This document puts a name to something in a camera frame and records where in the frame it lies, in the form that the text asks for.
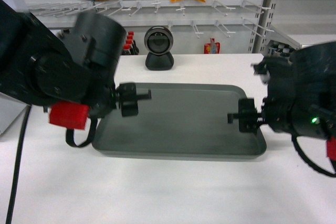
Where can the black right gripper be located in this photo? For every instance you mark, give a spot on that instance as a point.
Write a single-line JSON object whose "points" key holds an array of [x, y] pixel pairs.
{"points": [[250, 120]]}

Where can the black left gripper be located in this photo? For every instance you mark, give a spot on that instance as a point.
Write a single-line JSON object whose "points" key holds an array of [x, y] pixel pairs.
{"points": [[105, 99]]}

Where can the grey silver serving tray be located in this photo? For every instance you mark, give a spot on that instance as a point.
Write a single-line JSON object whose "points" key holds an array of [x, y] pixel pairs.
{"points": [[180, 122]]}

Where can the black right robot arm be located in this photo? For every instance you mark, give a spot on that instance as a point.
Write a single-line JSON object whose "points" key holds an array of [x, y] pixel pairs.
{"points": [[300, 94]]}

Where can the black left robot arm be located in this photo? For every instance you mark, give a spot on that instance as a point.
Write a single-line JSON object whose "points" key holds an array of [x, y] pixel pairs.
{"points": [[40, 68]]}

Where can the black dome barcode scanner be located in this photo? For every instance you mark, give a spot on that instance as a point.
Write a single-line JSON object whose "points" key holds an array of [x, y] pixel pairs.
{"points": [[158, 41]]}

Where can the red connector block left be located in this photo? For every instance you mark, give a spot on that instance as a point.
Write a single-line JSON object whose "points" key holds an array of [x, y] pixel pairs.
{"points": [[69, 115]]}

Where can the white metal shelf unit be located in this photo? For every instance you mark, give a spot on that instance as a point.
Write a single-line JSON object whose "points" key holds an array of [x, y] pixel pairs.
{"points": [[297, 23]]}

